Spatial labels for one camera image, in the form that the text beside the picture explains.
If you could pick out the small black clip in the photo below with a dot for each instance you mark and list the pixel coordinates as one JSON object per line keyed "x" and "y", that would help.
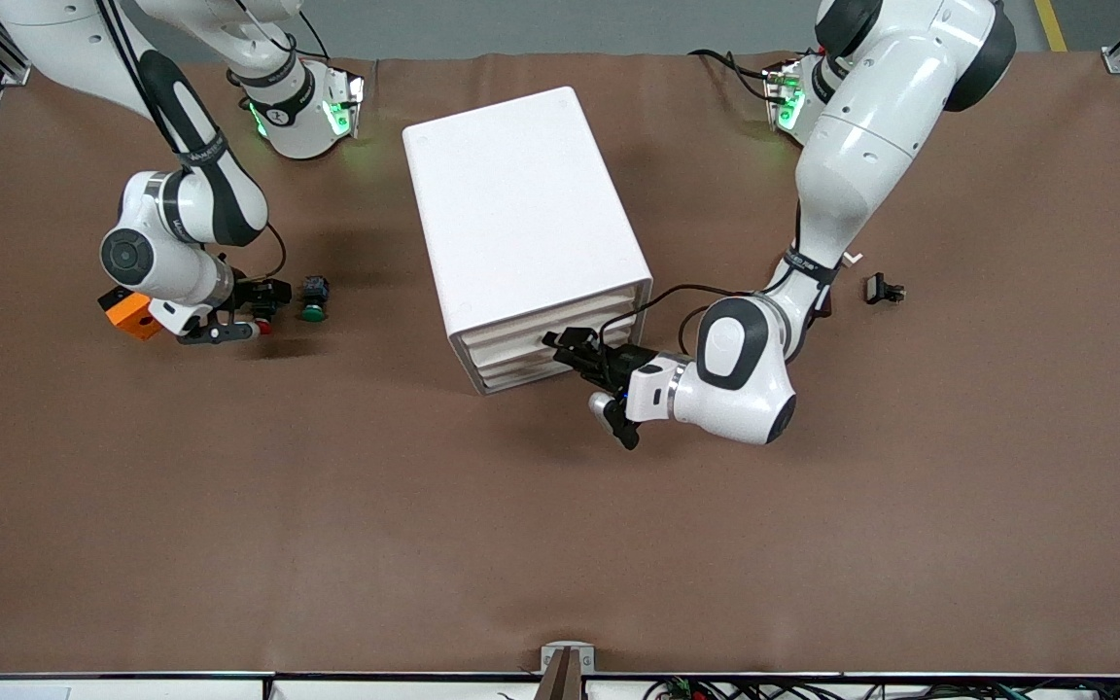
{"x": 876, "y": 288}

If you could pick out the brown pointed bar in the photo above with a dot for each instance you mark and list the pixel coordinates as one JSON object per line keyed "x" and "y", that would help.
{"x": 560, "y": 681}

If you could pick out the brown table cover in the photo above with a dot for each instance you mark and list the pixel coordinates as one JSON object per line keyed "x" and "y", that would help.
{"x": 560, "y": 525}

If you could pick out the small dark brown component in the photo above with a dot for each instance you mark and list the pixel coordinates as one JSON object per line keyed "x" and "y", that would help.
{"x": 825, "y": 303}

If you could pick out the white table edge rail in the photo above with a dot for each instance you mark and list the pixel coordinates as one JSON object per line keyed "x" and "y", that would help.
{"x": 132, "y": 688}

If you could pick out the metal base connector plate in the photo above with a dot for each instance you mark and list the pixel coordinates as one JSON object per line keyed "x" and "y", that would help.
{"x": 346, "y": 102}
{"x": 782, "y": 92}

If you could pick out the green push button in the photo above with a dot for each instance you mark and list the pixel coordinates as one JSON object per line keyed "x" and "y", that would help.
{"x": 314, "y": 313}

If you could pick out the grey table edge bracket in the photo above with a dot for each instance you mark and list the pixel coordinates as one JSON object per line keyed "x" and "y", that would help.
{"x": 547, "y": 653}

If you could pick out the red push button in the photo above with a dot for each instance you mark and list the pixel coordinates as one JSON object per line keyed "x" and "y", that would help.
{"x": 263, "y": 328}

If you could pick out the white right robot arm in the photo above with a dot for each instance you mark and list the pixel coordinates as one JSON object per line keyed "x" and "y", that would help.
{"x": 181, "y": 209}

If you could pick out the orange box with hole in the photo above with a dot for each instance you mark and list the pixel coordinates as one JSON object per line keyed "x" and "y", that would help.
{"x": 132, "y": 316}

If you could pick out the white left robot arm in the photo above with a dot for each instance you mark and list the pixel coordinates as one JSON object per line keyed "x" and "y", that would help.
{"x": 852, "y": 146}

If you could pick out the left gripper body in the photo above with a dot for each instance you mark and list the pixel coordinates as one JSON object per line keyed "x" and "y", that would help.
{"x": 619, "y": 362}

